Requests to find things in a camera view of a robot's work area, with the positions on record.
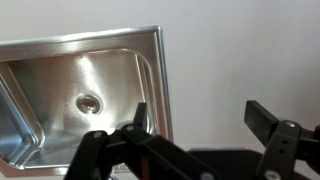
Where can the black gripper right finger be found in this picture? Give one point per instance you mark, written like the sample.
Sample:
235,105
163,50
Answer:
283,146

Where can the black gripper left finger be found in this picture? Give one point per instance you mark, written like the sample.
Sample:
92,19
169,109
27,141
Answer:
146,150

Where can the round metal sink drain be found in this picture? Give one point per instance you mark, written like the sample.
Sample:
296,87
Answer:
89,104

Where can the stainless steel sink basin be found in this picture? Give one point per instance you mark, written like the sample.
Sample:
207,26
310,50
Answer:
110,73

